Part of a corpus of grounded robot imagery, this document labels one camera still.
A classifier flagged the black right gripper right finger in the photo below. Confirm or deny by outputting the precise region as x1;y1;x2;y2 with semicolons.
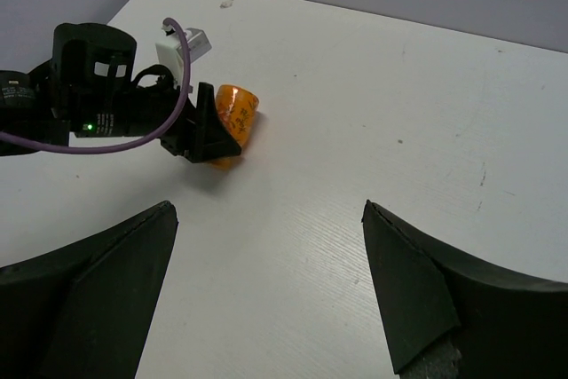
362;201;567;378

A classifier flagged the small white scrap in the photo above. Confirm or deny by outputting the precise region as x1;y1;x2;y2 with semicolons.
220;0;234;9

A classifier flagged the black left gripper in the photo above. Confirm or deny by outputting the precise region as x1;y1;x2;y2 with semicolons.
26;21;241;162

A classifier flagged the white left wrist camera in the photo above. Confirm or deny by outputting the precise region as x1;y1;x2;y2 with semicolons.
155;26;212;85

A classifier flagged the orange bottle with patterned label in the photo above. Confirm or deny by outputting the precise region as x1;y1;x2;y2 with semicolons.
215;84;259;152

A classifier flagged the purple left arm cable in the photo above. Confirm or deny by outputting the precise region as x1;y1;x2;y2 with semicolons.
0;17;194;154

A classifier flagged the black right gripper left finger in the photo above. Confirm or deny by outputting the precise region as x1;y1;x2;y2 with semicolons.
1;201;178;378

